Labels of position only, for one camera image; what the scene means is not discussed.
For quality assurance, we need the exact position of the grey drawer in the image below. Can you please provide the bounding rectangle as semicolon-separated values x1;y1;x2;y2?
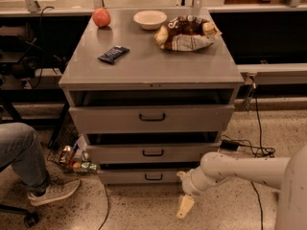
86;143;219;164
97;168;190;185
69;105;234;134

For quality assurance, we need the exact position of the person leg in jeans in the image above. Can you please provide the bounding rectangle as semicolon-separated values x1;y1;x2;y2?
0;123;50;196

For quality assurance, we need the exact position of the grey sneaker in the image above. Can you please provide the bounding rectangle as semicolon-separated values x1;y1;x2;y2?
28;179;81;207

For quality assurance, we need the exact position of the grey middle drawer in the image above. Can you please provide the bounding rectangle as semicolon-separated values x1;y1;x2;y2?
86;143;219;164

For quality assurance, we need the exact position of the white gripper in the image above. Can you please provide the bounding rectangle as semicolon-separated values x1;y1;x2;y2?
177;168;205;219

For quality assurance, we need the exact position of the black floor cable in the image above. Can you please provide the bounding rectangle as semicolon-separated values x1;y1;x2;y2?
220;80;276;230

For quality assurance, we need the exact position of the black cable under cabinet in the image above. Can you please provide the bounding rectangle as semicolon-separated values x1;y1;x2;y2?
97;184;111;230

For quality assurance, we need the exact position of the grey bottom drawer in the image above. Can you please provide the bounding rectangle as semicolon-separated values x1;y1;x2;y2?
97;168;190;185

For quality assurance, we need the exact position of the black power adapter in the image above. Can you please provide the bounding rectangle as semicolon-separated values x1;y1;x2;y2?
220;140;240;150

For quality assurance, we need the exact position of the white bowl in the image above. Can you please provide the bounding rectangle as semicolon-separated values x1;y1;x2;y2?
133;11;167;30

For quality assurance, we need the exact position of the grey top drawer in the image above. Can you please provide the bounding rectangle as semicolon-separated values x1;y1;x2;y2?
69;105;234;134

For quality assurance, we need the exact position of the grey metal drawer cabinet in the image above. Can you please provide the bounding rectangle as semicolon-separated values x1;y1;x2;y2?
59;9;243;172

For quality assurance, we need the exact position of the black office chair base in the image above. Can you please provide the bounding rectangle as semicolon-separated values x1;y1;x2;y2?
0;204;39;228

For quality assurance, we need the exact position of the wire basket with cans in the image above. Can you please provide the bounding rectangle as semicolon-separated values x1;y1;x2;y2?
47;125;97;174

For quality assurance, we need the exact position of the blue snack bar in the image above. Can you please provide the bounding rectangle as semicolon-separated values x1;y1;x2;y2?
98;46;130;64

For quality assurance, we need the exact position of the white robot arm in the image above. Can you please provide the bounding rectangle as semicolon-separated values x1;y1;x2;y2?
177;147;307;230

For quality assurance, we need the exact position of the red apple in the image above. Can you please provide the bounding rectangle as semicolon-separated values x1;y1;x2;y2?
92;8;111;28

